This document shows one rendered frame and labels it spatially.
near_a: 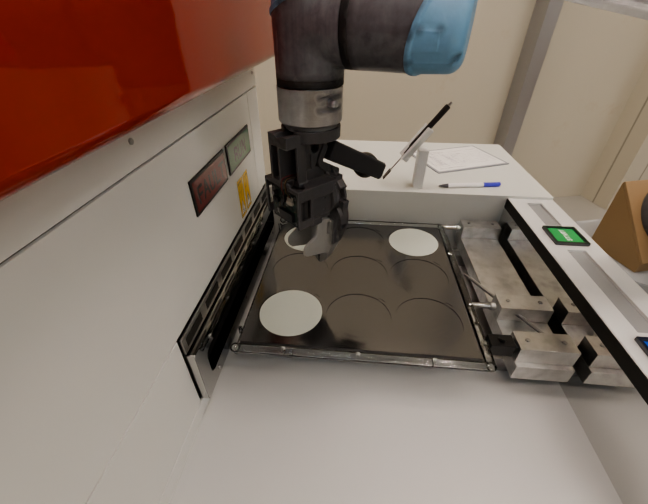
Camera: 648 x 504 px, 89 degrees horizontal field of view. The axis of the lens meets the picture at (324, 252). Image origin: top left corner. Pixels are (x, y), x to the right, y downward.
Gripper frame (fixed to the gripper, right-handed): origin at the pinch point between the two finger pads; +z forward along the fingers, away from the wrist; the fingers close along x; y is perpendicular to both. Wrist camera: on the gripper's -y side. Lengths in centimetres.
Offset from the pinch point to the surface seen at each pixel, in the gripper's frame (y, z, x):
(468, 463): 2.1, 15.7, 30.4
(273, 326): 11.4, 7.8, 1.3
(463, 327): -10.1, 7.8, 20.5
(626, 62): -296, -2, -26
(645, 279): -60, 16, 37
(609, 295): -25.9, 2.1, 32.9
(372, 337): 1.6, 7.9, 12.6
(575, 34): -257, -18, -51
